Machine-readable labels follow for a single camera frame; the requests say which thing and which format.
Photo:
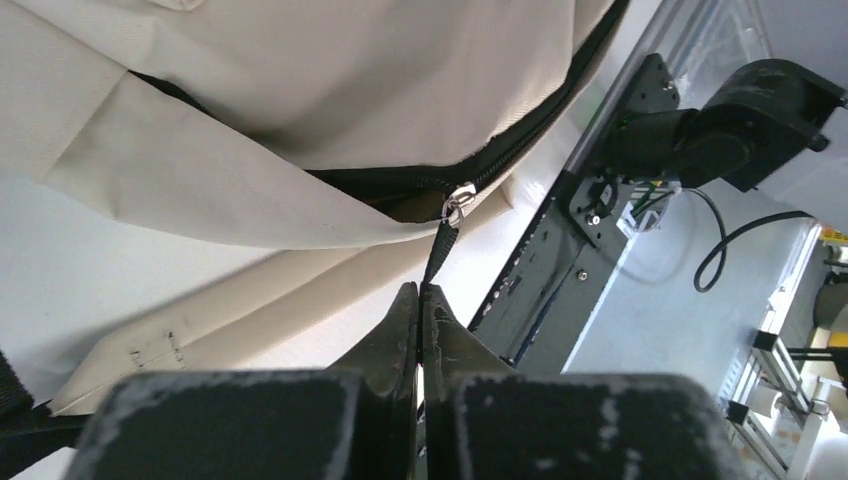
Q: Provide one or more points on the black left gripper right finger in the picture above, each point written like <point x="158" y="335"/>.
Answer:
<point x="486" y="421"/>

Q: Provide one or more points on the beige canvas backpack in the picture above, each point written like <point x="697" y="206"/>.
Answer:
<point x="169" y="168"/>

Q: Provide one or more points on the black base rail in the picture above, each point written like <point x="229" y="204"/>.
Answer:
<point x="534" y="313"/>

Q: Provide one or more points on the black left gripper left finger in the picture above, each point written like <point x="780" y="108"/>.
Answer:
<point x="355" y="419"/>

